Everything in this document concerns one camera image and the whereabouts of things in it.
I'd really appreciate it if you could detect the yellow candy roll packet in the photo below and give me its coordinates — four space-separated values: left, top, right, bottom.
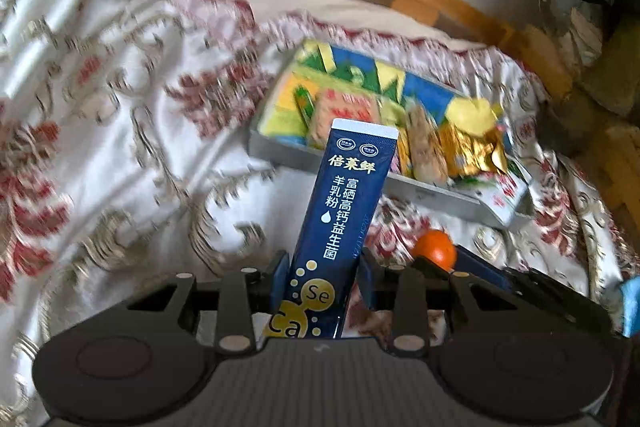
396 137 412 178

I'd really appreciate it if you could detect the blue plastic bag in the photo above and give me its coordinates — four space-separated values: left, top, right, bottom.
620 277 640 337

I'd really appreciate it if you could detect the gold foil snack packet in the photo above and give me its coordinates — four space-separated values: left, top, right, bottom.
438 122 509 178

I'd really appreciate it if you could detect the white red snack packet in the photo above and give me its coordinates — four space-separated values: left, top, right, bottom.
454 156 532 225

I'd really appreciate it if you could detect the green snack stick packet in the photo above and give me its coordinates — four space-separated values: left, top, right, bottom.
293 85 314 132

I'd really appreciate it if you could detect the floral satin bedspread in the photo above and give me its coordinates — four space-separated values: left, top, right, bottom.
0 0 640 427

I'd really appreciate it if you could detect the beige biscuit packet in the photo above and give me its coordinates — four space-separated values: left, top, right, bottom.
307 88 381 149

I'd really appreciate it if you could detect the orange tangerine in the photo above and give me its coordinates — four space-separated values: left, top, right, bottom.
411 229 457 271

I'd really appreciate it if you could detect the blue milk powder box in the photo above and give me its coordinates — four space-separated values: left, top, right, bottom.
265 118 399 338

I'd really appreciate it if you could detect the colourful painted tray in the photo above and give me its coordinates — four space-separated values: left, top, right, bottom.
248 39 533 230

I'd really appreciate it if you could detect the olive brown hanging garment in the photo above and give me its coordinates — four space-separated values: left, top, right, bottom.
537 21 639 156

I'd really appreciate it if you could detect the wooden bed frame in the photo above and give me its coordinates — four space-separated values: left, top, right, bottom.
389 0 639 221

